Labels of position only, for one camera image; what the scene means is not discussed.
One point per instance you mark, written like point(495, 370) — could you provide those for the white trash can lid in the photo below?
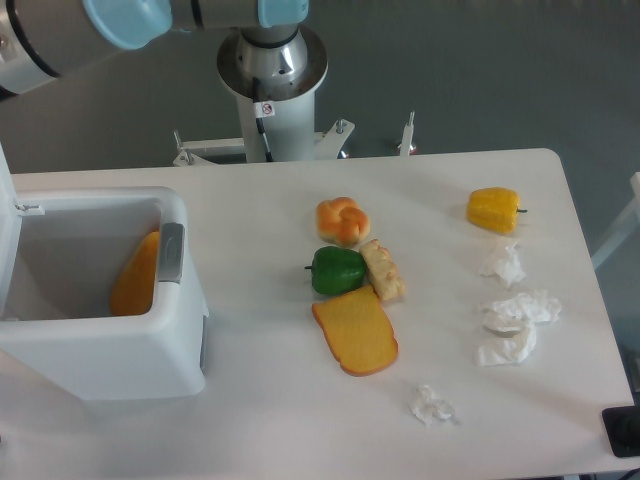
point(12, 212)

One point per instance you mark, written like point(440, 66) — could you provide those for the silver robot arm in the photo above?
point(45, 40)

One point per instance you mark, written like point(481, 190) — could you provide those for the white trash can body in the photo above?
point(57, 319)

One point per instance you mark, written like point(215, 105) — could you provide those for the knotted bread roll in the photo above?
point(341, 221)

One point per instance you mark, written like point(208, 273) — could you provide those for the green bell pepper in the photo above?
point(336, 270)

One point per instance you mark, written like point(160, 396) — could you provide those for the beige pastry piece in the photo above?
point(382, 272)

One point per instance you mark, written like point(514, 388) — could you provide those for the orange toast slice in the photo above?
point(358, 332)

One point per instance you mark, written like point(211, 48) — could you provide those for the yellow bell pepper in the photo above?
point(495, 209)

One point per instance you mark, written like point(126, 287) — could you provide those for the crumpled white tissue top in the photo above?
point(503, 263)

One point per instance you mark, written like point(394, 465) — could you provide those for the orange bread slice in bin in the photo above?
point(132, 293)

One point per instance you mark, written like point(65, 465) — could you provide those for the small crumpled white tissue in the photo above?
point(429, 409)

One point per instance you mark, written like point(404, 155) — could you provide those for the crumpled white tissue lower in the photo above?
point(501, 351)

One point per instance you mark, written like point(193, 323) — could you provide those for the crumpled white tissue middle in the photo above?
point(525, 309)

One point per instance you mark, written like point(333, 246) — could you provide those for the black device at edge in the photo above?
point(622, 428)

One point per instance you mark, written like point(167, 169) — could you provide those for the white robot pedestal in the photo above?
point(273, 75)

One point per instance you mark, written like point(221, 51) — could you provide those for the white frame at right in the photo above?
point(625, 223)

